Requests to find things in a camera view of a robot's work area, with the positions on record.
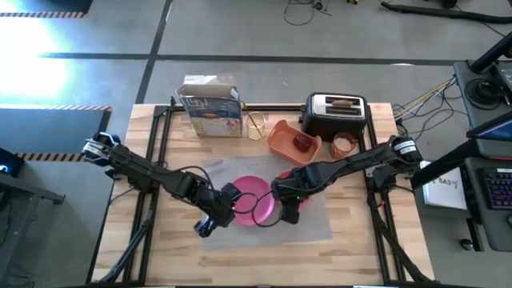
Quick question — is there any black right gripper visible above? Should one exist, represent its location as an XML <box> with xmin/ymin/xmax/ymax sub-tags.
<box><xmin>271</xmin><ymin>166</ymin><xmax>321</xmax><ymax>205</ymax></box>

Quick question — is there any black toaster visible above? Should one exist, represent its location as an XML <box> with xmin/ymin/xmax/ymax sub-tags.
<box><xmin>298</xmin><ymin>92</ymin><xmax>370</xmax><ymax>143</ymax></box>

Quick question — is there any dark laptop screen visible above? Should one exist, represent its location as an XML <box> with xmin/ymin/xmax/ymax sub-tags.
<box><xmin>466</xmin><ymin>114</ymin><xmax>512</xmax><ymax>160</ymax></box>

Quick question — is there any pink plastic plate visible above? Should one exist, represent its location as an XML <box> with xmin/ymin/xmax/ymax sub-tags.
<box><xmin>230</xmin><ymin>175</ymin><xmax>277</xmax><ymax>227</ymax></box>

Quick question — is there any blue cereal box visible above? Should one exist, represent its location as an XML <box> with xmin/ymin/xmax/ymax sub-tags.
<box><xmin>174</xmin><ymin>74</ymin><xmax>245</xmax><ymax>139</ymax></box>

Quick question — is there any grey office desk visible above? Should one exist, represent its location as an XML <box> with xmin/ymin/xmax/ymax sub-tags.
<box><xmin>410</xmin><ymin>59</ymin><xmax>512</xmax><ymax>253</ymax></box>

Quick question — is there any thick black floor hose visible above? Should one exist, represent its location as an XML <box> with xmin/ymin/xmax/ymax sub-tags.
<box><xmin>379</xmin><ymin>0</ymin><xmax>512</xmax><ymax>24</ymax></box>

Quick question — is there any black hazard-striped floor mat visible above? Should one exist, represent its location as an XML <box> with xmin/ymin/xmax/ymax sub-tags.
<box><xmin>0</xmin><ymin>104</ymin><xmax>114</xmax><ymax>163</ymax></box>
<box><xmin>0</xmin><ymin>0</ymin><xmax>94</xmax><ymax>19</ymax></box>

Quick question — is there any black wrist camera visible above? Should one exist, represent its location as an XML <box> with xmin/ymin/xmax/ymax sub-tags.
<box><xmin>281</xmin><ymin>202</ymin><xmax>302</xmax><ymax>225</ymax></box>
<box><xmin>221</xmin><ymin>182</ymin><xmax>242</xmax><ymax>202</ymax></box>

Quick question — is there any thin black floor cable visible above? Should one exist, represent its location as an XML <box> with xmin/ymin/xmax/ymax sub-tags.
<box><xmin>282</xmin><ymin>0</ymin><xmax>333</xmax><ymax>27</ymax></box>

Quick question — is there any coloured cable bundle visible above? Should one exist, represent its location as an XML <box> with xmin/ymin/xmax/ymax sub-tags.
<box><xmin>392</xmin><ymin>77</ymin><xmax>458</xmax><ymax>121</ymax></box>

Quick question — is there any grey woven placemat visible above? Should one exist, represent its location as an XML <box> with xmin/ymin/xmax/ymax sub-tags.
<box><xmin>201</xmin><ymin>154</ymin><xmax>334</xmax><ymax>251</ymax></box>

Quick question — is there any orange faceted juice glass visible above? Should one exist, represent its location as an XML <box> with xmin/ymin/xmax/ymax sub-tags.
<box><xmin>329</xmin><ymin>131</ymin><xmax>360</xmax><ymax>161</ymax></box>

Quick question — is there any black backlit keyboard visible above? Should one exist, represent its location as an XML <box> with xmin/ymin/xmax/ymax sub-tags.
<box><xmin>482</xmin><ymin>166</ymin><xmax>512</xmax><ymax>211</ymax></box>

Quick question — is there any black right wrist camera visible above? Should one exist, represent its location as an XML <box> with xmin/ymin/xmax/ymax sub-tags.
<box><xmin>281</xmin><ymin>202</ymin><xmax>302</xmax><ymax>225</ymax></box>

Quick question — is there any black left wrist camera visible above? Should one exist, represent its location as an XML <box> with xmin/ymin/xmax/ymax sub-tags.
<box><xmin>221</xmin><ymin>182</ymin><xmax>242</xmax><ymax>202</ymax></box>

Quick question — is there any white paper box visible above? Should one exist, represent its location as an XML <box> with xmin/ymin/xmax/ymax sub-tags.
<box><xmin>421</xmin><ymin>159</ymin><xmax>469</xmax><ymax>211</ymax></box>

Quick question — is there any dark red jam jar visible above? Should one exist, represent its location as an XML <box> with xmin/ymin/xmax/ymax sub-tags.
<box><xmin>292</xmin><ymin>133</ymin><xmax>314</xmax><ymax>154</ymax></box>

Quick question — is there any black aluminium table frame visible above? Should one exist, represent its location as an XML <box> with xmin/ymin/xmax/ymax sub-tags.
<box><xmin>86</xmin><ymin>102</ymin><xmax>441</xmax><ymax>287</ymax></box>

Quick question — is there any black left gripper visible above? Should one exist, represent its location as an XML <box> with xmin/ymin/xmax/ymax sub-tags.
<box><xmin>194</xmin><ymin>190</ymin><xmax>237</xmax><ymax>239</ymax></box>

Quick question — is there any orange rectangular plastic bin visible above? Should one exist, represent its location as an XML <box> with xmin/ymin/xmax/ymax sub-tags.
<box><xmin>266</xmin><ymin>118</ymin><xmax>323</xmax><ymax>167</ymax></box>

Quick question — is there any black left wrist camera cable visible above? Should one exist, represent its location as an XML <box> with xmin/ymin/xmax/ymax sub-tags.
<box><xmin>174</xmin><ymin>165</ymin><xmax>261</xmax><ymax>216</ymax></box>

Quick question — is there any dark grey equipment cart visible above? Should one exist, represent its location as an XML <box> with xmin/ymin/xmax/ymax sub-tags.
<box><xmin>0</xmin><ymin>146</ymin><xmax>67</xmax><ymax>288</ymax></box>

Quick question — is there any gold wire cup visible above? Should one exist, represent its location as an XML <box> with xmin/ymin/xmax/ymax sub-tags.
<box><xmin>245</xmin><ymin>111</ymin><xmax>267</xmax><ymax>141</ymax></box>

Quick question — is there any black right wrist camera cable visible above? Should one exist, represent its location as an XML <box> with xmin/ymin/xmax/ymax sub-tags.
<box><xmin>250</xmin><ymin>190</ymin><xmax>284</xmax><ymax>228</ymax></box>

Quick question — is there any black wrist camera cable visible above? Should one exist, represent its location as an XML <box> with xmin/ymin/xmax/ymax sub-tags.
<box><xmin>174</xmin><ymin>165</ymin><xmax>261</xmax><ymax>216</ymax></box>
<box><xmin>250</xmin><ymin>190</ymin><xmax>284</xmax><ymax>228</ymax></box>

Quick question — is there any coiled black cable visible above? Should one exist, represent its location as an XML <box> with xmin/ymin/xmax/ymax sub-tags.
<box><xmin>465</xmin><ymin>77</ymin><xmax>506</xmax><ymax>107</ymax></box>

